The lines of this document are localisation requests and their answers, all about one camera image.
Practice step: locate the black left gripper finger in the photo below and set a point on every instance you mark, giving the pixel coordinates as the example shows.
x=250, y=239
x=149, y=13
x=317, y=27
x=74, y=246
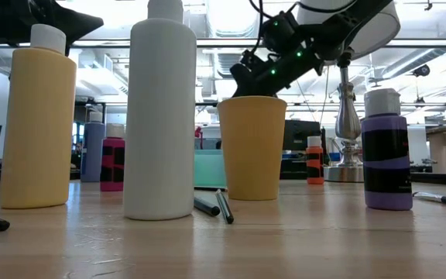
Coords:
x=72, y=15
x=74, y=33

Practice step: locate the small orange paint bottle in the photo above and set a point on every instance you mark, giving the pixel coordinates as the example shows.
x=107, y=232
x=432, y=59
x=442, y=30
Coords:
x=315, y=150

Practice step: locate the large golden yellow paint bottle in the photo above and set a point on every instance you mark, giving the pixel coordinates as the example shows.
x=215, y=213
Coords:
x=37, y=128

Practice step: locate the large white paint bottle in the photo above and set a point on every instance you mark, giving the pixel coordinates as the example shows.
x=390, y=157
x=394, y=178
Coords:
x=160, y=116

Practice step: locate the large lavender paint bottle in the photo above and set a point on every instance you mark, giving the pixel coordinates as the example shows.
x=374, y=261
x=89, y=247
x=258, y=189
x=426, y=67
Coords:
x=92, y=151

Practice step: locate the small light purple paint bottle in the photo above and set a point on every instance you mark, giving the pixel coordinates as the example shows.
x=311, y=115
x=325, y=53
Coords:
x=386, y=124

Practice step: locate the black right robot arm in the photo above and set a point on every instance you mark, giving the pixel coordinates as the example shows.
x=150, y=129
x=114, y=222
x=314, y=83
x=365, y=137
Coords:
x=347, y=27

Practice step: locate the small magenta paint bottle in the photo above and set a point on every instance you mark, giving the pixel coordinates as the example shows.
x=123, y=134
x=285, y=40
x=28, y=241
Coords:
x=111, y=141

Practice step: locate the overhead light bar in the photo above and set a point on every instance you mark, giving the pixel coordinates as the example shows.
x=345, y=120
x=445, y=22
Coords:
x=110, y=43

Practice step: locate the black cabinet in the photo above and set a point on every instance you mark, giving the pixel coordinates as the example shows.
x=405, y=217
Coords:
x=296, y=135

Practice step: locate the yellow ribbed cup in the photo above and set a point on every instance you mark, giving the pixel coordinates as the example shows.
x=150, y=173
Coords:
x=252, y=155

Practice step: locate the person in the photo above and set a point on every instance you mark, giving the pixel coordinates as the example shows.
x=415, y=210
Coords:
x=218, y=145

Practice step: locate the table lamp with white shade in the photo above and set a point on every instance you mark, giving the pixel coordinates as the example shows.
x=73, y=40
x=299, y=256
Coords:
x=347, y=120

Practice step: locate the green plastic tray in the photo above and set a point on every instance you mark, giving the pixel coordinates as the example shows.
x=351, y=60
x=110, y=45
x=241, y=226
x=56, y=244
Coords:
x=209, y=170

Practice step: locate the black ceiling spotlight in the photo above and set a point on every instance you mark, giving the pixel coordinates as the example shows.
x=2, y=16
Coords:
x=421, y=70

